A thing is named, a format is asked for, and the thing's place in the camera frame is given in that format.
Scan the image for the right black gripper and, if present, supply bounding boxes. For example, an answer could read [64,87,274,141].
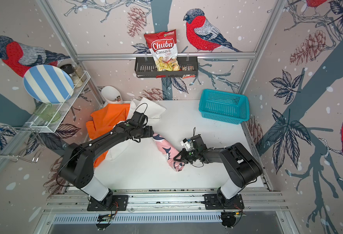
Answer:
[173,149,199,164]

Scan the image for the pink shark print shorts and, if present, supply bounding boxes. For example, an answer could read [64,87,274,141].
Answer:
[153,134,185,172]

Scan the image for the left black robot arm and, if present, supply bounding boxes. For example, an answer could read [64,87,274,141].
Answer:
[57,112,153,207]

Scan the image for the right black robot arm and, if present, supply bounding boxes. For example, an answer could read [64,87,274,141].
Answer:
[173,134,263,202]

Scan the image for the white cloth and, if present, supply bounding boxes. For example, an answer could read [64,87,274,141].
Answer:
[105,97,166,161]

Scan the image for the orange cloth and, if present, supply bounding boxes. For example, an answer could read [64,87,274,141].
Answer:
[86,103,130,168]

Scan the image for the white patterned cup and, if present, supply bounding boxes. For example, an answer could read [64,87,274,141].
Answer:
[101,86,123,104]

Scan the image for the teal plastic basket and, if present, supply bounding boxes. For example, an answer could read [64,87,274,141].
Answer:
[199,89,250,124]

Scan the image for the red Chuba chips bag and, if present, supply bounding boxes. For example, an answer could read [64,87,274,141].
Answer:
[144,29,180,72]

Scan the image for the dark lid spice jar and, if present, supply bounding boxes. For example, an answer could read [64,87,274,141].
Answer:
[59,64,83,89]

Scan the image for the green glass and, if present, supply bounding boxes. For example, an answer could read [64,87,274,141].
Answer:
[34,103,61,123]

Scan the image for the blue white striped plate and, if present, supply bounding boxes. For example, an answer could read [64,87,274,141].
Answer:
[23,65,74,104]

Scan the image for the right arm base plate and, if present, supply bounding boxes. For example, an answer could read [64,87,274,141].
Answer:
[202,194,244,210]

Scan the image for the black wire wall basket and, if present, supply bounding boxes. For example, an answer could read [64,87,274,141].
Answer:
[134,57,198,79]

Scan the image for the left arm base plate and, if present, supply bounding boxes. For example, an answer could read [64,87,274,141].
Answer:
[87,195,129,212]

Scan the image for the aluminium front rail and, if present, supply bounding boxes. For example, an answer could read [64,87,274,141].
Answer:
[41,188,289,214]

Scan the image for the clear acrylic wall shelf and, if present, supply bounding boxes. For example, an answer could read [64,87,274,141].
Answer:
[24,71,91,133]

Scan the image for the metal wire wall hooks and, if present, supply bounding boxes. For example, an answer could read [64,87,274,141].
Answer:
[0,126,46,163]

